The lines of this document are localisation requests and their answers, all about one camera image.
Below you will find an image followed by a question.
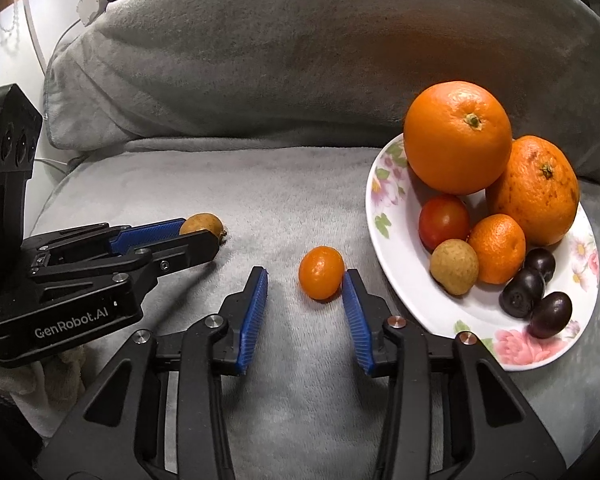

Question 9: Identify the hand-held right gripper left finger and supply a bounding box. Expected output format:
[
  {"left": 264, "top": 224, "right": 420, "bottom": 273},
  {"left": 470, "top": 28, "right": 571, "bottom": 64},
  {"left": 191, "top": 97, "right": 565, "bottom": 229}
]
[{"left": 35, "top": 266, "right": 269, "bottom": 480}]

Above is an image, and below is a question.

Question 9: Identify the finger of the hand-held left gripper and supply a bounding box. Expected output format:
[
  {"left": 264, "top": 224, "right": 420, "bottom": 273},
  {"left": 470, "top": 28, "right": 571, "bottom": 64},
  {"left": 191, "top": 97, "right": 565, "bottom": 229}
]
[
  {"left": 21, "top": 217, "right": 188, "bottom": 267},
  {"left": 30, "top": 230, "right": 220, "bottom": 306}
]

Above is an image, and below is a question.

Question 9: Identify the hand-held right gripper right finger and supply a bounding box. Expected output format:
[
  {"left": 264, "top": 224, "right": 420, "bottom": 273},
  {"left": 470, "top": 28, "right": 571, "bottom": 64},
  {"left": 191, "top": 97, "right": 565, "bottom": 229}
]
[{"left": 342, "top": 269, "right": 566, "bottom": 480}]

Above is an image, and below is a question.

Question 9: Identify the tan longan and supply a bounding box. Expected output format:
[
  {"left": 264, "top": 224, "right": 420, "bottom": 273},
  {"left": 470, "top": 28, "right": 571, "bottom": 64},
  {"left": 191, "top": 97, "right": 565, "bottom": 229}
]
[
  {"left": 429, "top": 239, "right": 480, "bottom": 296},
  {"left": 179, "top": 213, "right": 229, "bottom": 246}
]

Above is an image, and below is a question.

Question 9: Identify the orange kumquat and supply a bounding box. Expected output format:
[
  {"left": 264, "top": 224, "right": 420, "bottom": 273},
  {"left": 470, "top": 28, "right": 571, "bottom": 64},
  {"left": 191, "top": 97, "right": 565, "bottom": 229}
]
[{"left": 298, "top": 245, "right": 345, "bottom": 302}]

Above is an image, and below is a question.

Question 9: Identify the white floral plate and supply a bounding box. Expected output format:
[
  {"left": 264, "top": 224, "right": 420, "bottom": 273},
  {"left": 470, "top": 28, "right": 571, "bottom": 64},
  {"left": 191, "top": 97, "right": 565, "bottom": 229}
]
[{"left": 365, "top": 132, "right": 600, "bottom": 372}]

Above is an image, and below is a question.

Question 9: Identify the dark purple plum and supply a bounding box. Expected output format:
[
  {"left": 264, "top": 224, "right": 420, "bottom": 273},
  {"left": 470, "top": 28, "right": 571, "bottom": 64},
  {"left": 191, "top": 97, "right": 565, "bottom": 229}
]
[
  {"left": 498, "top": 269, "right": 546, "bottom": 318},
  {"left": 523, "top": 248, "right": 557, "bottom": 283},
  {"left": 527, "top": 291, "right": 574, "bottom": 339}
]

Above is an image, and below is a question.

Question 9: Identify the grey fleece blanket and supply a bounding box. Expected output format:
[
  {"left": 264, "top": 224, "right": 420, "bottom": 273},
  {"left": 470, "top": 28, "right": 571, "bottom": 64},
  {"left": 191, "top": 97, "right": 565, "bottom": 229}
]
[{"left": 25, "top": 137, "right": 600, "bottom": 480}]

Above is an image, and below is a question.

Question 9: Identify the red cherry tomato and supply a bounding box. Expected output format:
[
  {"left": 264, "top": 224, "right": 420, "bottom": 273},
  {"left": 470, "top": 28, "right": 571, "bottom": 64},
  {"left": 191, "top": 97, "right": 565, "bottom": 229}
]
[{"left": 418, "top": 195, "right": 471, "bottom": 252}]

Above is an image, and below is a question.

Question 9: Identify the small tangerine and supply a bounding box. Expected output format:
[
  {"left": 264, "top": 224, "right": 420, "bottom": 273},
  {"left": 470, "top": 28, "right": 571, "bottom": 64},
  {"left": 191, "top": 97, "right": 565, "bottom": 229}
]
[{"left": 467, "top": 214, "right": 527, "bottom": 285}]

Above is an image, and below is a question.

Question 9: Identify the grey fleece pillow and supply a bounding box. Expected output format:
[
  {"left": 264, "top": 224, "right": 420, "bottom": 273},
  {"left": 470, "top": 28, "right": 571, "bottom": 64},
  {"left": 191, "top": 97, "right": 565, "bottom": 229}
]
[{"left": 45, "top": 0, "right": 600, "bottom": 186}]

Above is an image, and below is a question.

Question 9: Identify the large smooth orange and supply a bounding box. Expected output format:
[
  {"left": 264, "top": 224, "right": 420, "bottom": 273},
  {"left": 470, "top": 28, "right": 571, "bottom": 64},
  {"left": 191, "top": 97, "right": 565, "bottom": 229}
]
[{"left": 404, "top": 81, "right": 513, "bottom": 196}]

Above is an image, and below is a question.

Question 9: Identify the large rough-skinned orange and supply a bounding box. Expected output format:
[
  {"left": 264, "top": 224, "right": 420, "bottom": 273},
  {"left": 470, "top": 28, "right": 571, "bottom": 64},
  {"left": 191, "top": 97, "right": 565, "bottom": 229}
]
[{"left": 485, "top": 135, "right": 581, "bottom": 247}]

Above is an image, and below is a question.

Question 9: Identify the white power adapter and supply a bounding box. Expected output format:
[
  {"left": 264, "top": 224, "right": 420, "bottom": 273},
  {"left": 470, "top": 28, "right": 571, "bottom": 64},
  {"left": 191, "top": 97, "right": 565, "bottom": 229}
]
[{"left": 77, "top": 0, "right": 118, "bottom": 26}]

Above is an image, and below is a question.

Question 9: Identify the white cable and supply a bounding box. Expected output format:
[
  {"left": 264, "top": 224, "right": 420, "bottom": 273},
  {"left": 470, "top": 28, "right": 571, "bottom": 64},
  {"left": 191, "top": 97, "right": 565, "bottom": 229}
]
[{"left": 30, "top": 19, "right": 87, "bottom": 167}]

